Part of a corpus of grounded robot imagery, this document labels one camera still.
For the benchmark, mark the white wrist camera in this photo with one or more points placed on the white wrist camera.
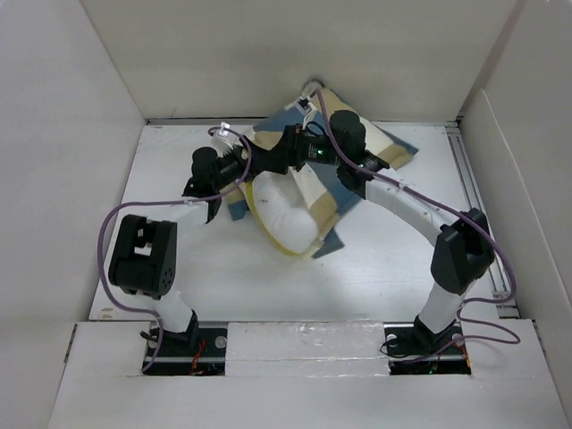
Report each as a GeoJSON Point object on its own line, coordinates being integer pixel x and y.
{"type": "Point", "coordinates": [221, 138]}
{"type": "Point", "coordinates": [305, 107]}

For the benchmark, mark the white pillow yellow edge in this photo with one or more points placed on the white pillow yellow edge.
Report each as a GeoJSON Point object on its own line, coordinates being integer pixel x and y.
{"type": "Point", "coordinates": [282, 214]}

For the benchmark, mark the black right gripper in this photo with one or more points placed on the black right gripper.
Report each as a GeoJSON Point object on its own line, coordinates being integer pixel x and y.
{"type": "Point", "coordinates": [288, 152]}

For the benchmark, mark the aluminium rail right side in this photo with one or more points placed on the aluminium rail right side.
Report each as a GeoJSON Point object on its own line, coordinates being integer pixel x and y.
{"type": "Point", "coordinates": [496, 286]}

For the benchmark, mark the plaid beige blue pillowcase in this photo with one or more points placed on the plaid beige blue pillowcase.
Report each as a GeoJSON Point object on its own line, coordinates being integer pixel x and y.
{"type": "Point", "coordinates": [326, 198]}

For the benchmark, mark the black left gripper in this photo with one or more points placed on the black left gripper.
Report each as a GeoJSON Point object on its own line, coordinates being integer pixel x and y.
{"type": "Point", "coordinates": [234, 154]}

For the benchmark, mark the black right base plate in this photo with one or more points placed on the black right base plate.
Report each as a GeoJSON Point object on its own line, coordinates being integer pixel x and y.
{"type": "Point", "coordinates": [408, 356]}

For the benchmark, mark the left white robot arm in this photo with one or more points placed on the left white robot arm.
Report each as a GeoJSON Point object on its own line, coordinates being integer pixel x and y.
{"type": "Point", "coordinates": [139, 277]}

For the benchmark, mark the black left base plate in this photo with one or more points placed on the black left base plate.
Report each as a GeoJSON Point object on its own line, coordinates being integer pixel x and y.
{"type": "Point", "coordinates": [207, 358]}

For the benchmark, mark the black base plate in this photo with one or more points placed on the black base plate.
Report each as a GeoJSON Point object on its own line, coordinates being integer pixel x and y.
{"type": "Point", "coordinates": [408, 356]}
{"type": "Point", "coordinates": [207, 358]}

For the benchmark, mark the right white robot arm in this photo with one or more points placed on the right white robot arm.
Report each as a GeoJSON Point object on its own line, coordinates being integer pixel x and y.
{"type": "Point", "coordinates": [462, 251]}

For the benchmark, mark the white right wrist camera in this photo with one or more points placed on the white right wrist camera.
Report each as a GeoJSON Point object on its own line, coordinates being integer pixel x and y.
{"type": "Point", "coordinates": [305, 107]}

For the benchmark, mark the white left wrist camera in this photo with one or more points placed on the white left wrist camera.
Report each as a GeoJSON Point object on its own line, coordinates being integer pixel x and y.
{"type": "Point", "coordinates": [221, 138]}

